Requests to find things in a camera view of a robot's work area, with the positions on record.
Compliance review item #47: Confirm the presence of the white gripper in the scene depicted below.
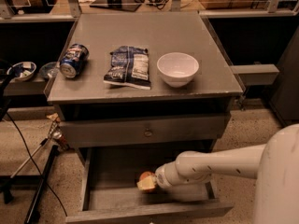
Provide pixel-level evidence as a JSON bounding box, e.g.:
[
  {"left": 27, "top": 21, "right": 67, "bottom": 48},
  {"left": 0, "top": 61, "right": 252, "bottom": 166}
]
[{"left": 137, "top": 161, "right": 189, "bottom": 192}]

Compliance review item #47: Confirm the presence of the red apple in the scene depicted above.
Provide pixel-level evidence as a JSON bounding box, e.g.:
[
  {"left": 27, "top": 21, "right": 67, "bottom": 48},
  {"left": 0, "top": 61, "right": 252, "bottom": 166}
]
[{"left": 139, "top": 171, "right": 154, "bottom": 181}]

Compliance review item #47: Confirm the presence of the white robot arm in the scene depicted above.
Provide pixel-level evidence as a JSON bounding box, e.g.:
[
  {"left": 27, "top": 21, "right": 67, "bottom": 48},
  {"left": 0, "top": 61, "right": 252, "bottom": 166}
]
[{"left": 137, "top": 124, "right": 299, "bottom": 224}]

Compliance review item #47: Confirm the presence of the open middle drawer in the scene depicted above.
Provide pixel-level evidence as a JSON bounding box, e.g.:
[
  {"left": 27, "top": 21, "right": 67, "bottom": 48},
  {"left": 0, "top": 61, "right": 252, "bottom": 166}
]
[{"left": 66, "top": 141, "right": 234, "bottom": 224}]

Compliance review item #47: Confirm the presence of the closed top drawer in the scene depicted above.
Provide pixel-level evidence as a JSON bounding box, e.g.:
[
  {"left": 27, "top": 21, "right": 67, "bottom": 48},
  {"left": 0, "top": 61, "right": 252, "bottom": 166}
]
[{"left": 60, "top": 114, "right": 230, "bottom": 147}]

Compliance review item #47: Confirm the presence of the grey drawer cabinet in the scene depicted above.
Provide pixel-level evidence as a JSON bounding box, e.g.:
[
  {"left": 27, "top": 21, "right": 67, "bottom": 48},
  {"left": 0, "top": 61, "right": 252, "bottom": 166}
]
[{"left": 48, "top": 12, "right": 242, "bottom": 224}]

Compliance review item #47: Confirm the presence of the white bowl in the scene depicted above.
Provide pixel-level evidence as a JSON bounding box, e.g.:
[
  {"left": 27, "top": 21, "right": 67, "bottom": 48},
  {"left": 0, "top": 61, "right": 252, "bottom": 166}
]
[{"left": 157, "top": 52, "right": 199, "bottom": 88}]

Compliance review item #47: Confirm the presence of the blue chip bag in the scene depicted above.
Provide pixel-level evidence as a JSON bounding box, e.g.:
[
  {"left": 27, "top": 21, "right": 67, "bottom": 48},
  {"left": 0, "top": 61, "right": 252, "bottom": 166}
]
[{"left": 104, "top": 46, "right": 151, "bottom": 90}]

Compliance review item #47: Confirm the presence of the black stand leg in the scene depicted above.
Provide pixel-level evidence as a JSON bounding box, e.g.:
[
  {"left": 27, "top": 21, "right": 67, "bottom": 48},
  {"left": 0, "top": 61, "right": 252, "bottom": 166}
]
[{"left": 24, "top": 145, "right": 58, "bottom": 224}]

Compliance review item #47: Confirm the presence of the blue soda can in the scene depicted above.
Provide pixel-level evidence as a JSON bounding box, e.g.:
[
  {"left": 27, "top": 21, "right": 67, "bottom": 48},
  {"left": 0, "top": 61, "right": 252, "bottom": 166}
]
[{"left": 60, "top": 44, "right": 89, "bottom": 78}]

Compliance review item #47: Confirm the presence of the small glass bowl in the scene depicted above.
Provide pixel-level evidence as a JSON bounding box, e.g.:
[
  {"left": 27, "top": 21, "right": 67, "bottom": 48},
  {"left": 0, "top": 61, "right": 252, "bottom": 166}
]
[{"left": 39, "top": 62, "right": 59, "bottom": 80}]

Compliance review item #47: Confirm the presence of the bowl with items on shelf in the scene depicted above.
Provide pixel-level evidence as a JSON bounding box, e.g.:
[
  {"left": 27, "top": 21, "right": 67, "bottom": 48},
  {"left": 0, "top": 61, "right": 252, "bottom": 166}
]
[{"left": 7, "top": 62, "right": 36, "bottom": 81}]

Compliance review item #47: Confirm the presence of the black monitor stand base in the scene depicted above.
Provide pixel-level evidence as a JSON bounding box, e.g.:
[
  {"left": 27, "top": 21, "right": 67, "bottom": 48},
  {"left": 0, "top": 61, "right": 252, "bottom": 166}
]
[{"left": 89, "top": 0, "right": 141, "bottom": 12}]

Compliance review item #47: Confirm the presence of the black cable on floor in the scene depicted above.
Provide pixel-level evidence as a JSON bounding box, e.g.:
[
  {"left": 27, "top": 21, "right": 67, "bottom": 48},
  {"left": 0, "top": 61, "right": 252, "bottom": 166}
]
[{"left": 0, "top": 109, "right": 69, "bottom": 217}]

